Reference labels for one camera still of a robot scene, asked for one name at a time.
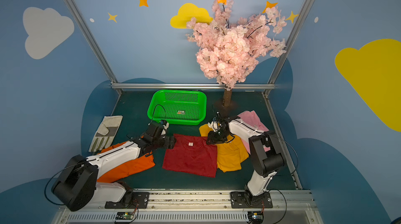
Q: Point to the green circuit board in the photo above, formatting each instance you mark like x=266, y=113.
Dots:
x=255, y=218
x=124, y=216

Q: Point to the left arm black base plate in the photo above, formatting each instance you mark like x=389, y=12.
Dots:
x=138, y=200

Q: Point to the grey white work glove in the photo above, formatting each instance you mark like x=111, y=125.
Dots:
x=106, y=133

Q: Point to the right aluminium frame post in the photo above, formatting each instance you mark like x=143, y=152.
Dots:
x=303, y=13

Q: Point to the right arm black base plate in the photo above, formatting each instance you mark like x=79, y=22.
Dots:
x=244, y=199

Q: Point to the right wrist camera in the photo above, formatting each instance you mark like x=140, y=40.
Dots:
x=214, y=126

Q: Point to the right green circuit board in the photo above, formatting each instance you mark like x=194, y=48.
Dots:
x=255, y=218

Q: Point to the green plastic basket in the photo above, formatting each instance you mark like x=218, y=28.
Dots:
x=178, y=107

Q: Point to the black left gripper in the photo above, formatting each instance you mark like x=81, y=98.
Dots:
x=166, y=142

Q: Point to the pink t-shirt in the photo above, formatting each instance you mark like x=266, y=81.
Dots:
x=251, y=118

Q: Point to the pink artificial blossom tree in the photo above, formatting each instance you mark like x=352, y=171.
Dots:
x=229, y=52

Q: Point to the aluminium front rail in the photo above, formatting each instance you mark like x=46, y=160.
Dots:
x=200, y=207

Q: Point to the left green circuit board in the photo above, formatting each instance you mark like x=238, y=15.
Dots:
x=124, y=216

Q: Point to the left aluminium frame post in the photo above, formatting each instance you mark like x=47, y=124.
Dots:
x=82, y=24

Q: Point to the orange t-shirt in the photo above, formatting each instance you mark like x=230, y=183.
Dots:
x=127, y=169

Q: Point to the dark red t-shirt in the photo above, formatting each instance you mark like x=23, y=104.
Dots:
x=191, y=154

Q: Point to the aluminium frame post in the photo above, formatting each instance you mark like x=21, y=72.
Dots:
x=82, y=24
x=303, y=13

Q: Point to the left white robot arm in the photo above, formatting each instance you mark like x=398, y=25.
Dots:
x=78, y=185

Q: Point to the aluminium rear frame bar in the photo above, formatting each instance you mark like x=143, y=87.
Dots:
x=189, y=86

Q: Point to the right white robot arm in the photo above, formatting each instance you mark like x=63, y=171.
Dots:
x=266, y=152

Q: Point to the yellow t-shirt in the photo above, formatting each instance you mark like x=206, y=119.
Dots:
x=227, y=157

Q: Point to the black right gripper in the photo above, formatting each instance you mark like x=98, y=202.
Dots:
x=214, y=137

